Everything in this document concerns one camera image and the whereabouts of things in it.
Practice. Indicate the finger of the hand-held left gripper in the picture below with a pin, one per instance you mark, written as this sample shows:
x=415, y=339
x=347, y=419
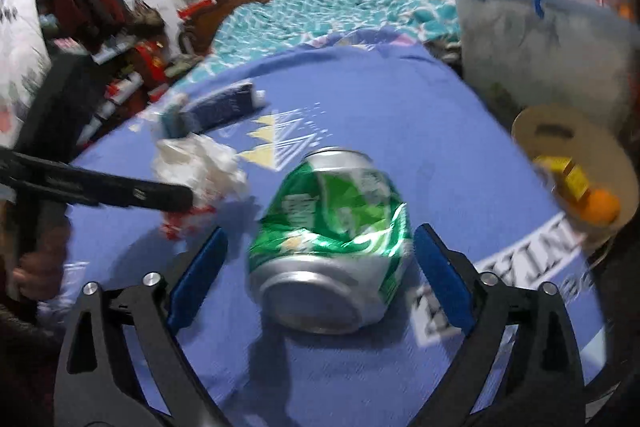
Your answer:
x=135, y=194

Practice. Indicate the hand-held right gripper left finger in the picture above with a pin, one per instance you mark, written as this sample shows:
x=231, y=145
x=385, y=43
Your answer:
x=200, y=267

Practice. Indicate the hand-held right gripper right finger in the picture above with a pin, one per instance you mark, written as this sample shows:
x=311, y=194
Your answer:
x=445, y=277

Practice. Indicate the white tissue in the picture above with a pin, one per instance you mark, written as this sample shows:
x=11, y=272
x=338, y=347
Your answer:
x=200, y=162

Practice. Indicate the crushed green drink can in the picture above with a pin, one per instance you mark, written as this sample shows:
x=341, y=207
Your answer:
x=325, y=217

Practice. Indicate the person's left forearm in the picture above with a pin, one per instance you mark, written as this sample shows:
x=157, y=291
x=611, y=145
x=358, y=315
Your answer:
x=25, y=357

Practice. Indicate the person's left hand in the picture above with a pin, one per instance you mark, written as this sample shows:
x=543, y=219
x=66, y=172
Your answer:
x=42, y=269

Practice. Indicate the red white wrapper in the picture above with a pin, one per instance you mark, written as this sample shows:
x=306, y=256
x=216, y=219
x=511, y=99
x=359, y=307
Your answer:
x=186, y=223

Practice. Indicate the small teal object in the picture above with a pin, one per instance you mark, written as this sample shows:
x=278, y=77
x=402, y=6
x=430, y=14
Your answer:
x=172, y=119

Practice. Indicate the white printed sheet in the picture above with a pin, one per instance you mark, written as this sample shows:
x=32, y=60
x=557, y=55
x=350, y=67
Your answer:
x=20, y=32

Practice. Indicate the dark blue tube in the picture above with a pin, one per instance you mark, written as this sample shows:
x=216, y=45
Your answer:
x=220, y=107

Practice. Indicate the cluttered storage shelf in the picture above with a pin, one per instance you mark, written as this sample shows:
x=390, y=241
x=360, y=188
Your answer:
x=100, y=12

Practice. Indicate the small yellow box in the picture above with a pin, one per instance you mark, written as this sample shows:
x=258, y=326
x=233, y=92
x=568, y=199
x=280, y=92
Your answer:
x=575, y=179

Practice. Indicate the orange fruit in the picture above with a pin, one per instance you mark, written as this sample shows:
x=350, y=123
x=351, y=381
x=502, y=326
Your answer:
x=600, y=207

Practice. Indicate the blue printed cloth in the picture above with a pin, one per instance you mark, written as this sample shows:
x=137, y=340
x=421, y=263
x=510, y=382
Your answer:
x=400, y=107

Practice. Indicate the round cardboard bin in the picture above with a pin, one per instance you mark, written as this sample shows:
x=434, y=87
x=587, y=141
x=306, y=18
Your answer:
x=602, y=147

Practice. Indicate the clear plastic storage box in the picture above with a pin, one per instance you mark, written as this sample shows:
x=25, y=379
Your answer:
x=525, y=47

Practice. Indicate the teal patterned blanket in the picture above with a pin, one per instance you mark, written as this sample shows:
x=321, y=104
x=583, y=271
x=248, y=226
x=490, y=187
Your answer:
x=325, y=12

